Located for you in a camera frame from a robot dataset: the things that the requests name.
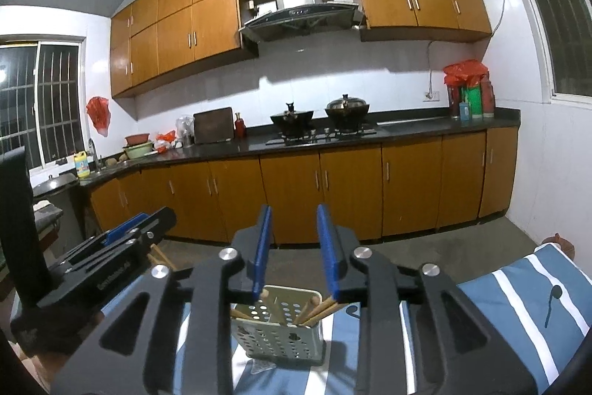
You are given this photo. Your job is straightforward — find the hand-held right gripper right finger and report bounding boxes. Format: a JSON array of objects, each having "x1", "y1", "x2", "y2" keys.
[{"x1": 316, "y1": 203, "x2": 539, "y2": 395}]

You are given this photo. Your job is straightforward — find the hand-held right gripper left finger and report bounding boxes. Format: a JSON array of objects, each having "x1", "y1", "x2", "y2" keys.
[{"x1": 51, "y1": 204, "x2": 273, "y2": 395}]

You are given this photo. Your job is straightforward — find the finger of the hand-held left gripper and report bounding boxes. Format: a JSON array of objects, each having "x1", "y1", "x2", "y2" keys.
[
  {"x1": 60, "y1": 212, "x2": 151, "y2": 267},
  {"x1": 125, "y1": 207, "x2": 178, "y2": 253}
]

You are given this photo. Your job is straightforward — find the green perforated utensil holder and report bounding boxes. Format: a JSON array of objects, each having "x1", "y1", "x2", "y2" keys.
[{"x1": 230, "y1": 285, "x2": 327, "y2": 367}]

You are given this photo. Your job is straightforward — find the green basin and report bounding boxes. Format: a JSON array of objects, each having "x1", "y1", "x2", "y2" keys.
[{"x1": 122, "y1": 141, "x2": 155, "y2": 160}]

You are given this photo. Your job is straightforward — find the yellow detergent bottle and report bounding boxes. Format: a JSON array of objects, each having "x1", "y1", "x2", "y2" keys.
[{"x1": 74, "y1": 151, "x2": 92, "y2": 179}]

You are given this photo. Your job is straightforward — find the small red plastic bag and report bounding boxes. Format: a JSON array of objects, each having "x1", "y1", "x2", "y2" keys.
[{"x1": 155, "y1": 130, "x2": 179, "y2": 154}]

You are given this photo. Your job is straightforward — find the steel faucet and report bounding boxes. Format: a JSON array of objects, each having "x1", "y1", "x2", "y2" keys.
[{"x1": 88, "y1": 138, "x2": 103, "y2": 172}]

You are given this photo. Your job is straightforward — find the steel lidded pot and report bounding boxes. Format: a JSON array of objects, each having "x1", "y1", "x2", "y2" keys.
[{"x1": 31, "y1": 174, "x2": 78, "y2": 196}]

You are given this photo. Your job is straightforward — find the clear jar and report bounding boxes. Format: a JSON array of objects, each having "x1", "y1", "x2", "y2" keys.
[{"x1": 176, "y1": 115, "x2": 195, "y2": 146}]

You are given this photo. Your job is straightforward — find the orange wooden base cabinets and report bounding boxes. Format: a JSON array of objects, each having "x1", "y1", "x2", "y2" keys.
[{"x1": 88, "y1": 127, "x2": 519, "y2": 245}]

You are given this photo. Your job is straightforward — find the brown cutting board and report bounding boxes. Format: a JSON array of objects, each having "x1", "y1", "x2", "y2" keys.
[{"x1": 193, "y1": 107, "x2": 235, "y2": 145}]

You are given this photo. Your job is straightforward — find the black gas stove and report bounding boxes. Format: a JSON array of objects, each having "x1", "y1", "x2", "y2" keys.
[{"x1": 266, "y1": 124, "x2": 377, "y2": 147}]

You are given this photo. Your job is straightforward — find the red plastic bag on hook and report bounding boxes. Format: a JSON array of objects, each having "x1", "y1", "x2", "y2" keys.
[{"x1": 86, "y1": 96, "x2": 112, "y2": 137}]

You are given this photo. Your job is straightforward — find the black wok with lid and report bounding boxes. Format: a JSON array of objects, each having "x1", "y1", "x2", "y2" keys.
[{"x1": 269, "y1": 101, "x2": 315, "y2": 140}]

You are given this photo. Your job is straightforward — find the pot with steel lid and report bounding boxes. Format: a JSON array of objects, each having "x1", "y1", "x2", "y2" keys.
[{"x1": 324, "y1": 94, "x2": 371, "y2": 132}]

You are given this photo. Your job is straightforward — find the white framed barred window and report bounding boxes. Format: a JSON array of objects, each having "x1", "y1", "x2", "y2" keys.
[{"x1": 0, "y1": 35, "x2": 88, "y2": 174}]

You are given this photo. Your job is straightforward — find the dark kitchen countertop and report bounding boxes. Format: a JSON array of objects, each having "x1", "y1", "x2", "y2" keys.
[{"x1": 76, "y1": 108, "x2": 521, "y2": 185}]

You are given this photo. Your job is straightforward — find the blue white striped tablecloth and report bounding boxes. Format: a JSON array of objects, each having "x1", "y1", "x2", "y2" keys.
[{"x1": 11, "y1": 242, "x2": 590, "y2": 395}]

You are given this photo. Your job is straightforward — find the red canister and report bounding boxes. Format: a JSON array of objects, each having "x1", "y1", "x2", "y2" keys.
[
  {"x1": 478, "y1": 80, "x2": 497, "y2": 119},
  {"x1": 446, "y1": 84, "x2": 462, "y2": 119}
]

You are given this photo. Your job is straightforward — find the green box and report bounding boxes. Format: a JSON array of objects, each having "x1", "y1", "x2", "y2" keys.
[{"x1": 460, "y1": 86, "x2": 482, "y2": 120}]

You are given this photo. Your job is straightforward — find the large red plastic bag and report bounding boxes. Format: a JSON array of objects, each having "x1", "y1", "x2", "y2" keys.
[{"x1": 443, "y1": 59, "x2": 490, "y2": 87}]

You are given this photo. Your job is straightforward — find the black spoon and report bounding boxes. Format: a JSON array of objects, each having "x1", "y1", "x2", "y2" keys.
[{"x1": 545, "y1": 285, "x2": 564, "y2": 328}]

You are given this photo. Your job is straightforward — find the reddish brown object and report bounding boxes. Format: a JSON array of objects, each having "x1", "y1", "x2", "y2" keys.
[{"x1": 541, "y1": 233, "x2": 576, "y2": 259}]

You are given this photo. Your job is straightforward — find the large barred window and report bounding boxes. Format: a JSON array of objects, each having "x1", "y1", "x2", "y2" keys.
[{"x1": 492, "y1": 0, "x2": 592, "y2": 104}]

